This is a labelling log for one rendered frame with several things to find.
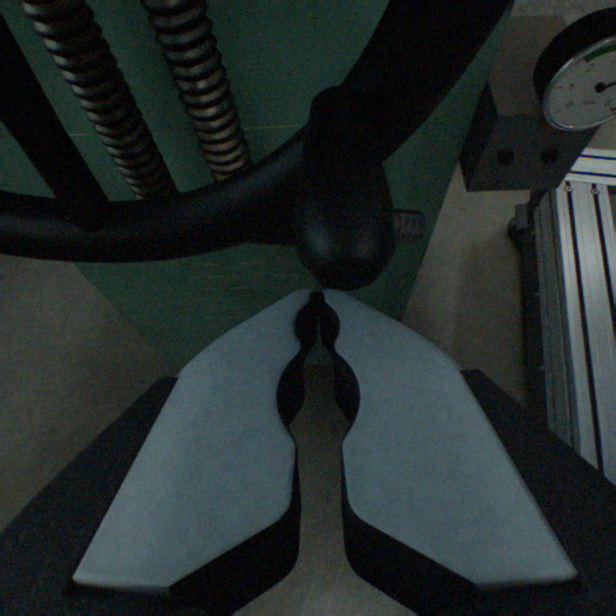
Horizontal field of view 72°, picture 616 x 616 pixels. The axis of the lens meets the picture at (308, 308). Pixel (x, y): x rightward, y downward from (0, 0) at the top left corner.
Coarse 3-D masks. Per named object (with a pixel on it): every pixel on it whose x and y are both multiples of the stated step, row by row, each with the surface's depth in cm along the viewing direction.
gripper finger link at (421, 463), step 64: (320, 320) 12; (384, 320) 10; (384, 384) 8; (448, 384) 8; (384, 448) 7; (448, 448) 7; (384, 512) 6; (448, 512) 6; (512, 512) 6; (384, 576) 6; (448, 576) 5; (512, 576) 5
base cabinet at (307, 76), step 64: (0, 0) 27; (128, 0) 27; (256, 0) 27; (320, 0) 27; (384, 0) 27; (512, 0) 27; (128, 64) 30; (256, 64) 31; (320, 64) 31; (0, 128) 35; (192, 128) 35; (256, 128) 35; (448, 128) 36; (128, 192) 42; (192, 256) 52; (256, 256) 52; (128, 320) 68; (192, 320) 67
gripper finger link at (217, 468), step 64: (256, 320) 10; (192, 384) 8; (256, 384) 8; (192, 448) 7; (256, 448) 7; (128, 512) 6; (192, 512) 6; (256, 512) 6; (128, 576) 5; (192, 576) 5; (256, 576) 6
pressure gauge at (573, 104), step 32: (576, 32) 24; (608, 32) 23; (544, 64) 26; (576, 64) 24; (608, 64) 24; (544, 96) 26; (576, 96) 26; (608, 96) 26; (544, 128) 31; (576, 128) 28
